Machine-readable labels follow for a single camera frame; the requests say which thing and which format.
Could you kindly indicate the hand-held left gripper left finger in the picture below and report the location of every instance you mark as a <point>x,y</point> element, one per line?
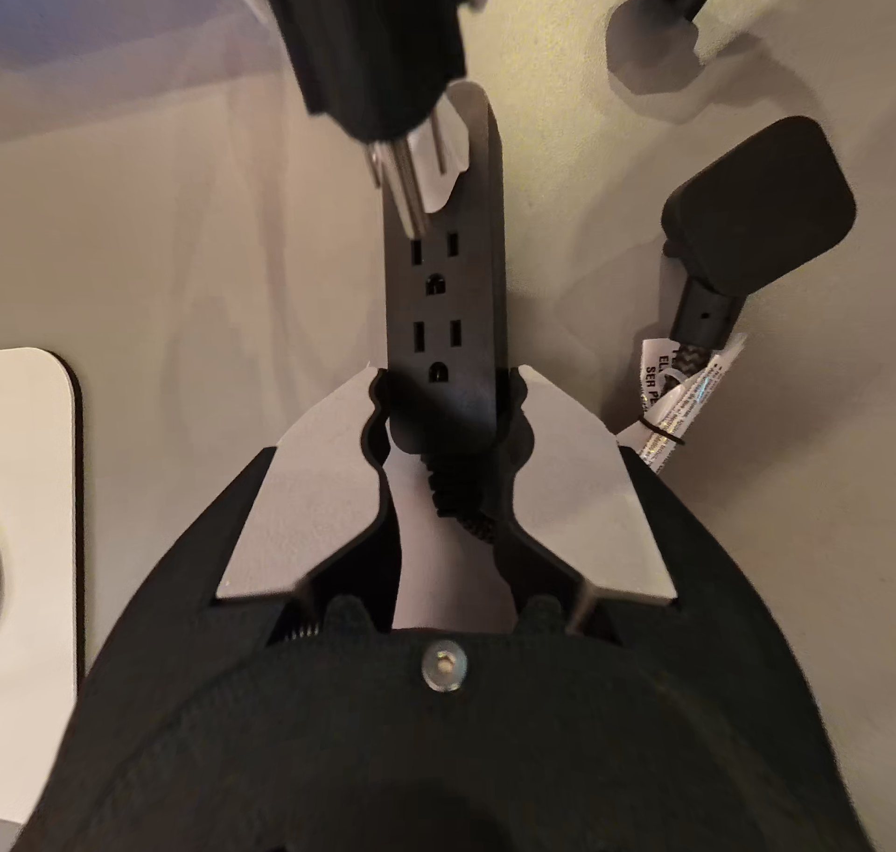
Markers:
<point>308,509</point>

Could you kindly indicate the black flat plug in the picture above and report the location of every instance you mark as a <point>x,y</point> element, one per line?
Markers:
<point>763,215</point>

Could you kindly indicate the white stand with wooden board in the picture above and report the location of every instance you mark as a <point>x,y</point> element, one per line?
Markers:
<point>35,516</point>

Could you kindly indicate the black power strip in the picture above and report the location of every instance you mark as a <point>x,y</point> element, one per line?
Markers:
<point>437,313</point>

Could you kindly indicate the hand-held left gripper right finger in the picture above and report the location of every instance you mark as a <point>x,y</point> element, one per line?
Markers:
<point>588,509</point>

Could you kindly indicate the black power plug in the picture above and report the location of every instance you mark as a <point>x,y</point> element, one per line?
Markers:
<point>364,40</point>

